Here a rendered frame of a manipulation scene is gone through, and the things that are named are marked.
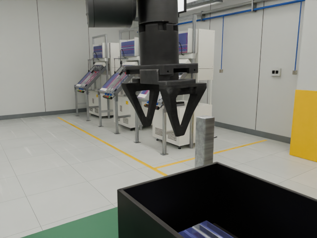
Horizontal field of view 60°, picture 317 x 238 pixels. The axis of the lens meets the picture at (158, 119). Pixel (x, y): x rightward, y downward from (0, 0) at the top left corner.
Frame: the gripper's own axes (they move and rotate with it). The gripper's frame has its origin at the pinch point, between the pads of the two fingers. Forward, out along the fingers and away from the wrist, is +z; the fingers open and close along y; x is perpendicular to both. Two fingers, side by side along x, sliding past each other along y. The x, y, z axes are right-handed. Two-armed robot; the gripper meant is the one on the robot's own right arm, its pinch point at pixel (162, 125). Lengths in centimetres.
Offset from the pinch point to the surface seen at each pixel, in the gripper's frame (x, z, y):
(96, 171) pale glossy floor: 82, 110, -259
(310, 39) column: 333, -33, -154
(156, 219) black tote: -10.3, 5.5, 13.6
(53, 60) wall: 147, -31, -677
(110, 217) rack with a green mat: -6.7, 16.4, -7.0
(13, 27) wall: 70, -103, -674
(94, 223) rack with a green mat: -9.6, 16.3, -6.8
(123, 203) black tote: -10.6, 6.5, 7.0
